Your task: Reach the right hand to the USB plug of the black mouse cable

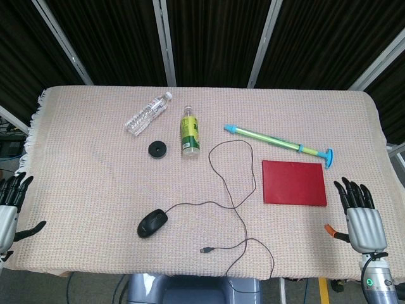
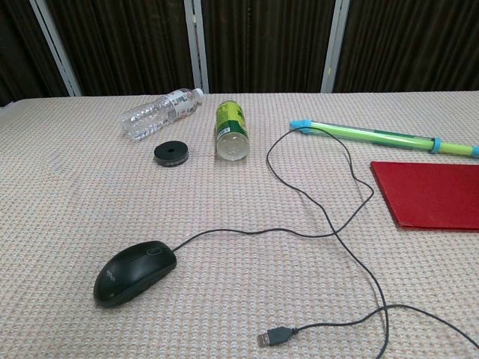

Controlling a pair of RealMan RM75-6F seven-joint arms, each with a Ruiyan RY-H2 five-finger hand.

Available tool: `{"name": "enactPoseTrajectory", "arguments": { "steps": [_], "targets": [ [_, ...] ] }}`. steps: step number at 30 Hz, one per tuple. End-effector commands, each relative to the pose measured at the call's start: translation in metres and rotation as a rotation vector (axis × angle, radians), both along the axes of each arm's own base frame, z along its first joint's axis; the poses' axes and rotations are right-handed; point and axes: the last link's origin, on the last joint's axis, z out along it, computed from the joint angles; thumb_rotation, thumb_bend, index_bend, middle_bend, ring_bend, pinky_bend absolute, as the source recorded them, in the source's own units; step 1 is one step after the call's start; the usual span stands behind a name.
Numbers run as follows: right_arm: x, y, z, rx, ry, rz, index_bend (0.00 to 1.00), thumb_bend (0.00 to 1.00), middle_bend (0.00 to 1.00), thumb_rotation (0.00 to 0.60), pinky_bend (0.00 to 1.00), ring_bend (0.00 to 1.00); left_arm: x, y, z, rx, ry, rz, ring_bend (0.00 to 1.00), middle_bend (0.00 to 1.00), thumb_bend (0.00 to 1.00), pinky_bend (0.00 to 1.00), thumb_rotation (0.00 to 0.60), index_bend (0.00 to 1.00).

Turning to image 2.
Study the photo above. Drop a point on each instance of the green blue water pump toy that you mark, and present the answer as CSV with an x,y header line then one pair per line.
x,y
374,135

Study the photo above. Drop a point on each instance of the black round cap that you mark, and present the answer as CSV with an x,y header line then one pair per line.
x,y
180,159

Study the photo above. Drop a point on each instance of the black computer mouse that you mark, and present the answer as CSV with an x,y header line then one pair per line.
x,y
131,273

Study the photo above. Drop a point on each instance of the green label drink bottle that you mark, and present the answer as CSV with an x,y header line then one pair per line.
x,y
232,123

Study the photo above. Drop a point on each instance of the dark curtain panel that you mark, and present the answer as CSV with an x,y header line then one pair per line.
x,y
127,45
18,48
265,45
411,45

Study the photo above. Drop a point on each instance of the clear plastic water bottle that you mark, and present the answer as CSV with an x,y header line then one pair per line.
x,y
157,114

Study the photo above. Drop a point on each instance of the beige woven tablecloth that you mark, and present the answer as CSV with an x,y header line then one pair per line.
x,y
75,194

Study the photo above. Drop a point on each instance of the white metal partition post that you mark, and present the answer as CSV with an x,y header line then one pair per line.
x,y
335,48
197,48
56,48

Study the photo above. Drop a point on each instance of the red flat board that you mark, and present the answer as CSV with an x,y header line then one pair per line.
x,y
430,194

